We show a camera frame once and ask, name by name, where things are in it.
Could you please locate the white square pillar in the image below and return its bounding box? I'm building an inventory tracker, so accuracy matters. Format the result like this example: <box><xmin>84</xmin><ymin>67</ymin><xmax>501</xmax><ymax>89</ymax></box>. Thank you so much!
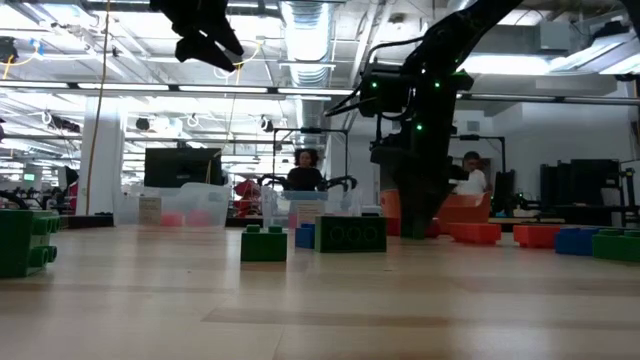
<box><xmin>77</xmin><ymin>97</ymin><xmax>126</xmax><ymax>216</ymax></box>

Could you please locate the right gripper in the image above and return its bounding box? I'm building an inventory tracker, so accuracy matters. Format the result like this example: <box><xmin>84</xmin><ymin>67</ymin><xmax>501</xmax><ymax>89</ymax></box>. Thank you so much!
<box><xmin>370</xmin><ymin>67</ymin><xmax>475</xmax><ymax>230</ymax></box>

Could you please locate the person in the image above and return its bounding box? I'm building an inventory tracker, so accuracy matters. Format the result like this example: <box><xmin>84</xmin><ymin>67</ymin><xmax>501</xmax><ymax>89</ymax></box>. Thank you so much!
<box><xmin>452</xmin><ymin>151</ymin><xmax>489</xmax><ymax>196</ymax></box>
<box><xmin>287</xmin><ymin>148</ymin><xmax>326</xmax><ymax>192</ymax></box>

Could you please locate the clear plastic bin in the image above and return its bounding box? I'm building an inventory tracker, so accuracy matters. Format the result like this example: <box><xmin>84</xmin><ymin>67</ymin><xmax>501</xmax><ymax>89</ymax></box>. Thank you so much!
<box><xmin>113</xmin><ymin>182</ymin><xmax>232</xmax><ymax>228</ymax></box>
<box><xmin>261</xmin><ymin>188</ymin><xmax>364</xmax><ymax>230</ymax></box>

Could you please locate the long light bar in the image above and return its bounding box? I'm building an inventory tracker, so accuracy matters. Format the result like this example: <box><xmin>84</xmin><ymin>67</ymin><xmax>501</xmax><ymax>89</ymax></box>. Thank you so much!
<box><xmin>0</xmin><ymin>82</ymin><xmax>640</xmax><ymax>106</ymax></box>

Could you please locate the orange plastic bin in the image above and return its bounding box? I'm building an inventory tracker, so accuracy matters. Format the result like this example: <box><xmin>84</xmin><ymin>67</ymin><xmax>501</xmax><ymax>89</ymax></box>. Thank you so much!
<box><xmin>379</xmin><ymin>189</ymin><xmax>492</xmax><ymax>234</ymax></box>

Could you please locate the silver ventilation duct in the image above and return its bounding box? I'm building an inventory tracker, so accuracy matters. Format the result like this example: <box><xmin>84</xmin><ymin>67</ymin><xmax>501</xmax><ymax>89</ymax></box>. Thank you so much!
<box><xmin>278</xmin><ymin>0</ymin><xmax>335</xmax><ymax>134</ymax></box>

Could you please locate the blue toy brick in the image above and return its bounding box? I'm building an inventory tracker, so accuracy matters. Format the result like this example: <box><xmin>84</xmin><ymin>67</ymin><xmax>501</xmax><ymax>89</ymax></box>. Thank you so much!
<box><xmin>554</xmin><ymin>227</ymin><xmax>599</xmax><ymax>257</ymax></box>
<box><xmin>294</xmin><ymin>223</ymin><xmax>317</xmax><ymax>250</ymax></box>

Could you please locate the black monitor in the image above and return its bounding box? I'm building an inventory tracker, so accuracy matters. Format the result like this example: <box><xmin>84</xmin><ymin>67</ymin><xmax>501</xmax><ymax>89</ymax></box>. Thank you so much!
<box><xmin>144</xmin><ymin>147</ymin><xmax>224</xmax><ymax>189</ymax></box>

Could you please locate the black cabinet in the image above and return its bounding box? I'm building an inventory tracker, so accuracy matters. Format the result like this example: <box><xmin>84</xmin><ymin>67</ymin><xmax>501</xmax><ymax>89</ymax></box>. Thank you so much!
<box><xmin>539</xmin><ymin>158</ymin><xmax>621</xmax><ymax>207</ymax></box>

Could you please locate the red bag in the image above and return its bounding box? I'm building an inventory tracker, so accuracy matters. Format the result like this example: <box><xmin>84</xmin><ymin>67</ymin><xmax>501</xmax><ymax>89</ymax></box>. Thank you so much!
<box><xmin>233</xmin><ymin>179</ymin><xmax>262</xmax><ymax>217</ymax></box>

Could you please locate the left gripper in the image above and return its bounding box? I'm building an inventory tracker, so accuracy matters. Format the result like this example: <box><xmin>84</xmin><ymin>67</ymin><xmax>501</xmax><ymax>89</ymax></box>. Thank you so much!
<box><xmin>149</xmin><ymin>0</ymin><xmax>245</xmax><ymax>73</ymax></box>

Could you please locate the black rack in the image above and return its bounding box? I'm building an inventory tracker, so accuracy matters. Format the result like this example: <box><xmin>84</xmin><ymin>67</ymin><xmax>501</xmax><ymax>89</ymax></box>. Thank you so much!
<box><xmin>619</xmin><ymin>167</ymin><xmax>640</xmax><ymax>227</ymax></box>

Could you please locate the green long toy brick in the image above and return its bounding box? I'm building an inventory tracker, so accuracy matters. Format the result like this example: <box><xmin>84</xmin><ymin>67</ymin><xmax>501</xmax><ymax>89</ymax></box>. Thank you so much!
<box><xmin>314</xmin><ymin>215</ymin><xmax>388</xmax><ymax>254</ymax></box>

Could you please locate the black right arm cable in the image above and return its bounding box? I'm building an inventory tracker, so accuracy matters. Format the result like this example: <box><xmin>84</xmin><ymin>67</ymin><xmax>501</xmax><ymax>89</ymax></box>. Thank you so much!
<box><xmin>323</xmin><ymin>35</ymin><xmax>426</xmax><ymax>121</ymax></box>

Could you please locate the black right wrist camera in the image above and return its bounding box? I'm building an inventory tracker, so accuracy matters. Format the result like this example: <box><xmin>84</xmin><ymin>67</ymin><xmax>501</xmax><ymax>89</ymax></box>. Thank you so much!
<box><xmin>358</xmin><ymin>69</ymin><xmax>404</xmax><ymax>119</ymax></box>

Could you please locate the green square toy brick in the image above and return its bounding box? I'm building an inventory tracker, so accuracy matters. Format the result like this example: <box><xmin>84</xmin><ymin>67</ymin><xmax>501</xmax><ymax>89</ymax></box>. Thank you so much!
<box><xmin>399</xmin><ymin>222</ymin><xmax>429</xmax><ymax>240</ymax></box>
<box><xmin>592</xmin><ymin>228</ymin><xmax>640</xmax><ymax>264</ymax></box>
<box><xmin>240</xmin><ymin>224</ymin><xmax>289</xmax><ymax>263</ymax></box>
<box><xmin>0</xmin><ymin>209</ymin><xmax>62</xmax><ymax>280</ymax></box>

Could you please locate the black frame stand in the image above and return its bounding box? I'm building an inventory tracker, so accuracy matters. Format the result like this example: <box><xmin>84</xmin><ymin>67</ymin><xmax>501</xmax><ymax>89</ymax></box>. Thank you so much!
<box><xmin>449</xmin><ymin>134</ymin><xmax>507</xmax><ymax>216</ymax></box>
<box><xmin>272</xmin><ymin>127</ymin><xmax>350</xmax><ymax>191</ymax></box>

